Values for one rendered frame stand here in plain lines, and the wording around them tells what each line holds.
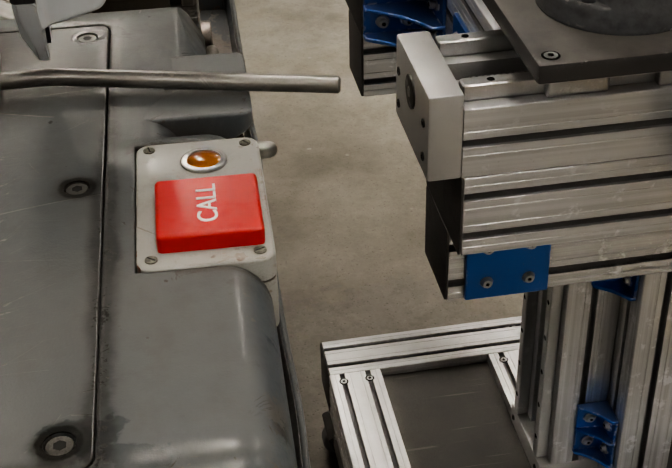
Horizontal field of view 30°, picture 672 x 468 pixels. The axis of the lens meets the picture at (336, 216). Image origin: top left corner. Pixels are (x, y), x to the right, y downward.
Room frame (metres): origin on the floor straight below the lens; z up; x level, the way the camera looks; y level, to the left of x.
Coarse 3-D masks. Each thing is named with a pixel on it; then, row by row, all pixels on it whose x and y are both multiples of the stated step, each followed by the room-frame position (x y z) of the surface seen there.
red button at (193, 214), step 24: (168, 192) 0.61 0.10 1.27; (192, 192) 0.61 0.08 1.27; (216, 192) 0.61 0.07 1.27; (240, 192) 0.61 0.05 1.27; (168, 216) 0.58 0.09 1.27; (192, 216) 0.58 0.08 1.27; (216, 216) 0.58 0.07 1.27; (240, 216) 0.58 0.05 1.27; (168, 240) 0.56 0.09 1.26; (192, 240) 0.56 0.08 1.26; (216, 240) 0.57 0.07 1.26; (240, 240) 0.57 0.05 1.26; (264, 240) 0.57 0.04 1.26
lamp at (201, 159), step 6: (204, 150) 0.67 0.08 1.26; (192, 156) 0.66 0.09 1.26; (198, 156) 0.66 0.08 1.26; (204, 156) 0.66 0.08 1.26; (210, 156) 0.66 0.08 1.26; (216, 156) 0.66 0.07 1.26; (192, 162) 0.65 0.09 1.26; (198, 162) 0.65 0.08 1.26; (204, 162) 0.65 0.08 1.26; (210, 162) 0.65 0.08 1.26; (216, 162) 0.65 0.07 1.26
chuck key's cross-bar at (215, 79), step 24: (0, 72) 0.75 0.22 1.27; (24, 72) 0.75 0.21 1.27; (48, 72) 0.75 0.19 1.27; (72, 72) 0.75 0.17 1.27; (96, 72) 0.75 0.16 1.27; (120, 72) 0.75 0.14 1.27; (144, 72) 0.75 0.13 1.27; (168, 72) 0.75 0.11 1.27; (192, 72) 0.75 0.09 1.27; (216, 72) 0.75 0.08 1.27
